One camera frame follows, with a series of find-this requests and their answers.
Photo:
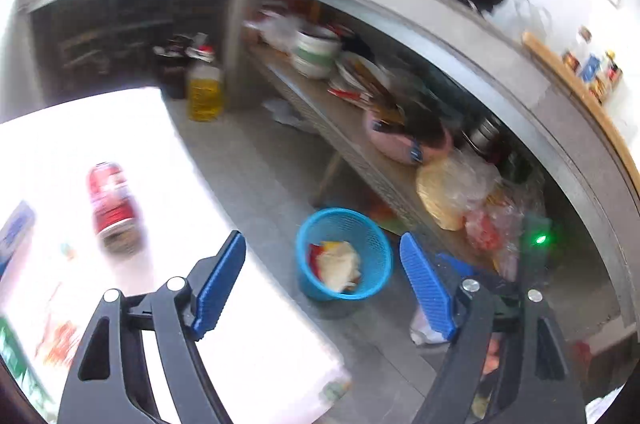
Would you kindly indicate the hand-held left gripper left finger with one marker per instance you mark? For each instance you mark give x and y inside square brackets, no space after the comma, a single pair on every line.
[220,284]

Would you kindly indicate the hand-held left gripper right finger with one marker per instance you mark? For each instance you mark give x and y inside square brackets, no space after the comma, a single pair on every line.
[427,289]

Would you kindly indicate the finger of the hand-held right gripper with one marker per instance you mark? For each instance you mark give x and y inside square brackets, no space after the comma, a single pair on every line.
[490,276]

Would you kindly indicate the blue mesh wastebasket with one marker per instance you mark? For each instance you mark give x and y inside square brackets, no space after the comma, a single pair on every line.
[372,241]

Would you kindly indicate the brown paper bag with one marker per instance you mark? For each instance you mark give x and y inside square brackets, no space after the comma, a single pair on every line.
[340,264]

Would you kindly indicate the red snack bag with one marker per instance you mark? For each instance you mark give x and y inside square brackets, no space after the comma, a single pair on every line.
[314,256]

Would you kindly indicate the red drink can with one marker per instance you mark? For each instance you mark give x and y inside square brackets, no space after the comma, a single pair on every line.
[112,204]

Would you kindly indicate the blue cardboard box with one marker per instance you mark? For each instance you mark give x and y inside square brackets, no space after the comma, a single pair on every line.
[17,234]

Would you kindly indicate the pinkish crumpled plastic bag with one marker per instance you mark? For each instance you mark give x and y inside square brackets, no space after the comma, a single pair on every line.
[425,334]

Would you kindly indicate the clear bag with red contents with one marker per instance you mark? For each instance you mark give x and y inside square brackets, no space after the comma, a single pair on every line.
[482,229]

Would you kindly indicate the orange green plastic bag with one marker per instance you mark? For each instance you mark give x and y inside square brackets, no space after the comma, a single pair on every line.
[385,214]

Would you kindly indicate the clear bag with yellow contents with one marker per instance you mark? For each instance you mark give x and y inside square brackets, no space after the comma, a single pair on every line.
[440,194]

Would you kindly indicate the stainless steel container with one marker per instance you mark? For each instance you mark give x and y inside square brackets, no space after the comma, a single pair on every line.
[482,134]

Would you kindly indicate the pink basin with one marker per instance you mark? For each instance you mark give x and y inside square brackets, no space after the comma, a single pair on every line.
[390,144]

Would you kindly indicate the black pan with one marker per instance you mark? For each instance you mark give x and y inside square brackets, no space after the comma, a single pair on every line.
[425,124]

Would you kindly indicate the grey perforated shelf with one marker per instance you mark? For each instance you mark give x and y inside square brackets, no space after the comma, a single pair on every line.
[350,139]

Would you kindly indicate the white crumpled plastic bag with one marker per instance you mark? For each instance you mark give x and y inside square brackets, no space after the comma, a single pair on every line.
[287,114]

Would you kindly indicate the cooking oil bottle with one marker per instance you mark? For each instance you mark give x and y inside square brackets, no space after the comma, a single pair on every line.
[205,94]

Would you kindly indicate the dark sauce bottle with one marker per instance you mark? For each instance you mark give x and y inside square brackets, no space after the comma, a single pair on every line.
[611,77]

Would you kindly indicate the blue seasoning packet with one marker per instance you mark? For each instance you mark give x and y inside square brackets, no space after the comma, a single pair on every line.
[592,69]

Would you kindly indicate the dark ceramic jar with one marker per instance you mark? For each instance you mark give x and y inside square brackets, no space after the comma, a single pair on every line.
[172,79]

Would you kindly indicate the clear seasoning bottle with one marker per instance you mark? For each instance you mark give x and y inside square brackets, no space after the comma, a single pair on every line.
[583,42]

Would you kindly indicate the green snack packet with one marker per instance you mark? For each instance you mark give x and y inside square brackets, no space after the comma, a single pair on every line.
[12,364]

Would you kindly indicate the stack of plates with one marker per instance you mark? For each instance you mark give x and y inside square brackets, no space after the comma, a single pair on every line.
[360,74]

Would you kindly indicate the stack of white bowls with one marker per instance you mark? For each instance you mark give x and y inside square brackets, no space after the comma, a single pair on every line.
[312,54]

